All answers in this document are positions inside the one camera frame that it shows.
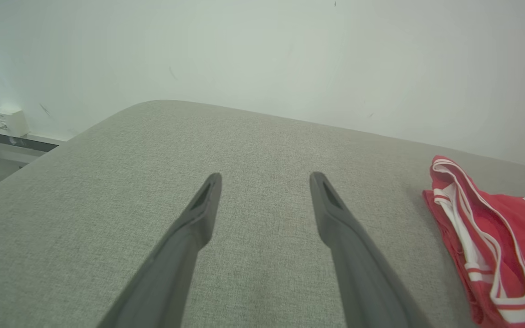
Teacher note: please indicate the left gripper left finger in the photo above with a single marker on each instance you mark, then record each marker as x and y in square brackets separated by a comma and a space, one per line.
[176, 264]

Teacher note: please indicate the black and white baseboard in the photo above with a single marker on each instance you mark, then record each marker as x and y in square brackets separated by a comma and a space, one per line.
[25, 143]

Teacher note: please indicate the white wall socket box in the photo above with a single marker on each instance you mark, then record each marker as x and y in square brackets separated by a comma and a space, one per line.
[9, 120]

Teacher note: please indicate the red and white jersey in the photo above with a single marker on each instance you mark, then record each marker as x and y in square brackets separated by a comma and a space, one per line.
[513, 237]

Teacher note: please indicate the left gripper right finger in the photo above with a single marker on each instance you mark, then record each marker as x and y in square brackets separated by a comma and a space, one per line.
[358, 273]

